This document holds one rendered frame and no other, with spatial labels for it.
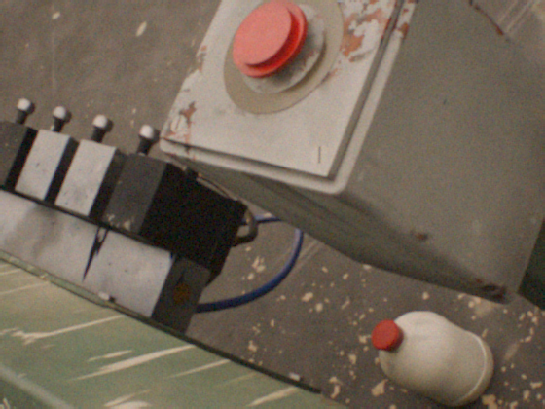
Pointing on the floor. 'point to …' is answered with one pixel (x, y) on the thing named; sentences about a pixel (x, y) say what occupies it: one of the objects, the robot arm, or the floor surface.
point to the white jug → (433, 357)
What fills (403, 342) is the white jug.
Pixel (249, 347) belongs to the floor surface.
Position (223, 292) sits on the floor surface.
